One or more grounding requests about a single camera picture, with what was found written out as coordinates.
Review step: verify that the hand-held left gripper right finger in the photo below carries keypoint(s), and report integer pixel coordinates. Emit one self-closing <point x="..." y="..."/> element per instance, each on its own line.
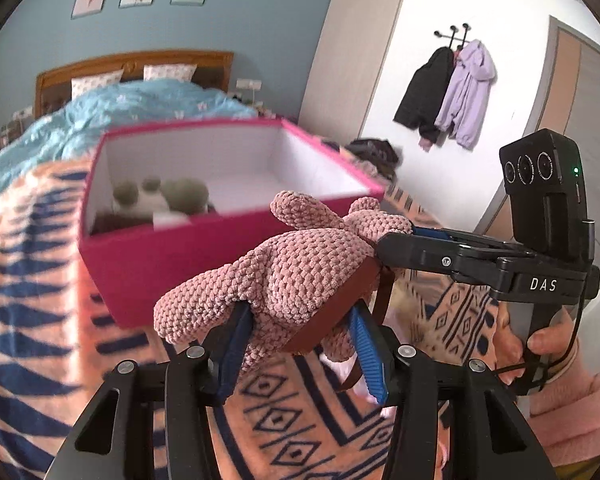
<point x="367" y="355"/>

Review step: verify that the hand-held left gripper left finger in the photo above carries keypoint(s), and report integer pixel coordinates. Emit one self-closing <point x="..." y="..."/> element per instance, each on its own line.
<point x="232" y="352"/>

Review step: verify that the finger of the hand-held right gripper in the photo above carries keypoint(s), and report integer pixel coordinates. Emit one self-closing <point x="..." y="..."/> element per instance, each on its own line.
<point x="420" y="255"/>
<point x="430" y="233"/>

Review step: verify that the pink knitted plush toy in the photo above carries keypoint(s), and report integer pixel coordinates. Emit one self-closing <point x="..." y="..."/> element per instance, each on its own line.
<point x="300" y="270"/>

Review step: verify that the pink cardboard box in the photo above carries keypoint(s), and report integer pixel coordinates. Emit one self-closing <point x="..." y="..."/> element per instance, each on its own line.
<point x="145" y="270"/>

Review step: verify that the person's right forearm pink sleeve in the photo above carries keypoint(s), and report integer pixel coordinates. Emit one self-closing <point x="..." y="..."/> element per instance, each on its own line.
<point x="585" y="410"/>

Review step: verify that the person's right hand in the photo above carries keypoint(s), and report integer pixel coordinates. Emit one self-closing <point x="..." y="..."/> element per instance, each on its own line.
<point x="555" y="337"/>

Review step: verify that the dark clothes pile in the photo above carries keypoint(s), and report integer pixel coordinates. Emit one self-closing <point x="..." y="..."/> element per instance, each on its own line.
<point x="375" y="155"/>

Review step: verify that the beige grey door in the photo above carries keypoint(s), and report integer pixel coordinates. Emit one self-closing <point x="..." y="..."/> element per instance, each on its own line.
<point x="580" y="100"/>

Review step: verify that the black jacket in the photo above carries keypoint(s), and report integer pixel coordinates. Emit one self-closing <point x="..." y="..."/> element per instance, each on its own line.
<point x="425" y="95"/>

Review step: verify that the purple hoodie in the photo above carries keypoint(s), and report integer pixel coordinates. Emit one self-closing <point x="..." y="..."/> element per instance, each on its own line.
<point x="467" y="95"/>

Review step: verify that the green and white plush toy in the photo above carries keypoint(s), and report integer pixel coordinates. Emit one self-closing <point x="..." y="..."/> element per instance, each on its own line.
<point x="180" y="192"/>

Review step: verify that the beige wardrobe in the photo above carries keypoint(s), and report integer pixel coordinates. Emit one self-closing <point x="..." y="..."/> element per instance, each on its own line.
<point x="350" y="50"/>

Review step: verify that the orange blue patterned blanket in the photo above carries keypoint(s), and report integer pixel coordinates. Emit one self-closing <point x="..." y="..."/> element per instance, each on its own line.
<point x="25" y="280"/>

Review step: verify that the light blue duvet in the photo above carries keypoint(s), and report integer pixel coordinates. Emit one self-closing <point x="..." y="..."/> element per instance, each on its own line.
<point x="110" y="105"/>

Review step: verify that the white patterned pillow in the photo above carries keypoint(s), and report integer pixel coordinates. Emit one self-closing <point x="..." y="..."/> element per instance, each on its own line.
<point x="170" y="72"/>
<point x="96" y="82"/>

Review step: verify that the black wall coat rack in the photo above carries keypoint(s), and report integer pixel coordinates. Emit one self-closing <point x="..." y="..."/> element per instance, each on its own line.
<point x="452" y="35"/>

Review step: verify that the white wall socket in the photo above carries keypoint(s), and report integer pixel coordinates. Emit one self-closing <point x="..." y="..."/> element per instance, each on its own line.
<point x="248" y="84"/>

